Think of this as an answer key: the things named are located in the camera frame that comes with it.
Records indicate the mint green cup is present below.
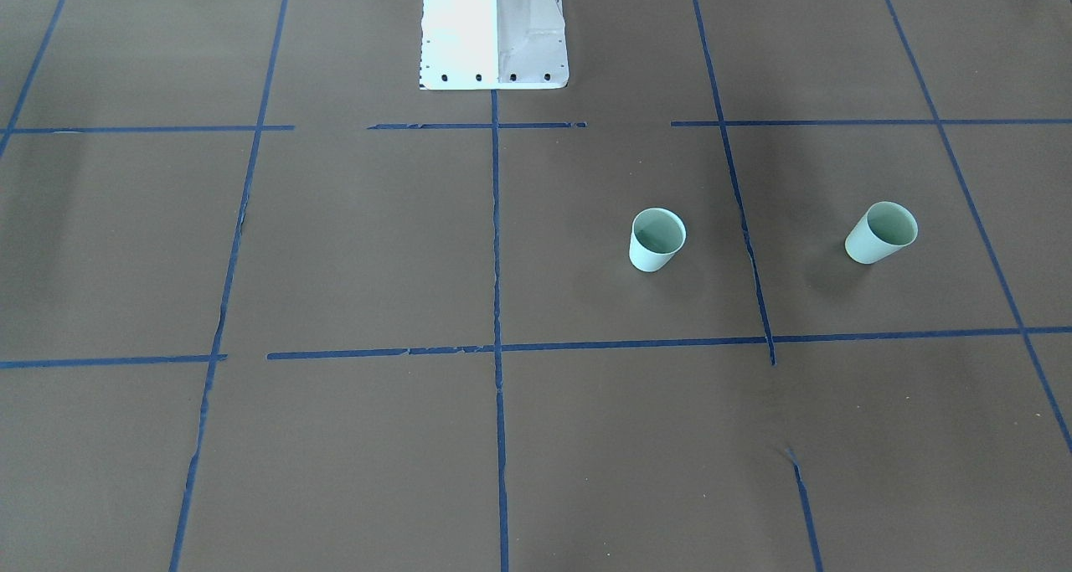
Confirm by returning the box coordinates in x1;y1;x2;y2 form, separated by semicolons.
843;201;919;265
628;207;687;273

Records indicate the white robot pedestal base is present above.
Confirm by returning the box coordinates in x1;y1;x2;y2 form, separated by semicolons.
419;0;570;90

